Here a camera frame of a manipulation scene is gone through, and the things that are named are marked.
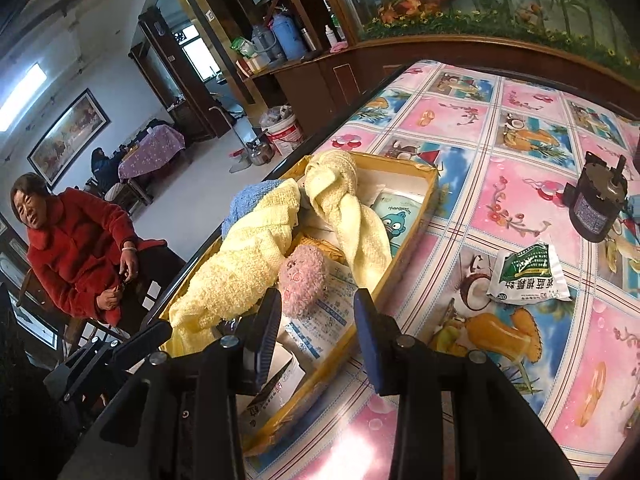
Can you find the green and white bag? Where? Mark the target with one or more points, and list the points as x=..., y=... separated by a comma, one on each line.
x=244, y=47

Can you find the table with pink cloth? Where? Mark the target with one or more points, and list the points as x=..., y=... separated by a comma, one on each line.
x=150, y=150

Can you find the blue thermos flask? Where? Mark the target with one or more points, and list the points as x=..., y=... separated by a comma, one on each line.
x=289, y=37

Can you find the small white bottle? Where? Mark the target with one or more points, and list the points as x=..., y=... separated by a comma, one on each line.
x=329, y=37

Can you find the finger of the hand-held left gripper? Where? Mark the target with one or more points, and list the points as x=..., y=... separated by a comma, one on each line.
x=142, y=337

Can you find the knotted pale yellow towel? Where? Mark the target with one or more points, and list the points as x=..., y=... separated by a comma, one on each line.
x=350, y=225

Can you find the green and white packet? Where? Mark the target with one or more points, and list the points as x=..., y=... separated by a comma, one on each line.
x=530, y=270

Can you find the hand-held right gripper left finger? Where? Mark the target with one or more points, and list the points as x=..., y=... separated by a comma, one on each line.
x=265, y=342

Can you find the pink fluffy cloth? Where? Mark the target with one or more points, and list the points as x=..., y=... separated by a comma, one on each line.
x=302, y=275

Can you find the tall dark wooden cabinet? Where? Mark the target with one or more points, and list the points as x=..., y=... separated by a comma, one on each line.
x=165, y=75

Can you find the blue towel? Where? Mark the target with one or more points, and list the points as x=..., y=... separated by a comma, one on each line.
x=247, y=200

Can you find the white packet with blue print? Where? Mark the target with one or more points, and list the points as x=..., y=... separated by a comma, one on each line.
x=330, y=320

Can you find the pink rubber gloves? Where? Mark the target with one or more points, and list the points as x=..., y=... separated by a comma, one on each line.
x=339, y=47

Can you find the yellow-taped cardboard box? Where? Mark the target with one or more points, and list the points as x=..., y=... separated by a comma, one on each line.
x=390, y=161

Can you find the metal kettle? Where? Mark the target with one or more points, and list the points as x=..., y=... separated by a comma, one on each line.
x=260, y=154

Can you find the framed wall painting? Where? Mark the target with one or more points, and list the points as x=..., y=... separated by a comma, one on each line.
x=67, y=140

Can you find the white plastic bucket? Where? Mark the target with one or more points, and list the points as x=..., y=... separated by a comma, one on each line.
x=285, y=135

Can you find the pink cartoon printed tablecloth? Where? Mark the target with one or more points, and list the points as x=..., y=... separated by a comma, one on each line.
x=500, y=200

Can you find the cartoon print packet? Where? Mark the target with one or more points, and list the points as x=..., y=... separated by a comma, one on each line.
x=397, y=215

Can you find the grey-blue water jug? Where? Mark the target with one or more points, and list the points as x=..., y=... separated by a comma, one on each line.
x=262, y=40

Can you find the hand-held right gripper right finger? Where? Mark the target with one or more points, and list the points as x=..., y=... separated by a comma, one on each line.
x=372, y=345

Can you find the small black electric motor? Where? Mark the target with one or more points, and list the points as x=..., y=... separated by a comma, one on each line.
x=597, y=200

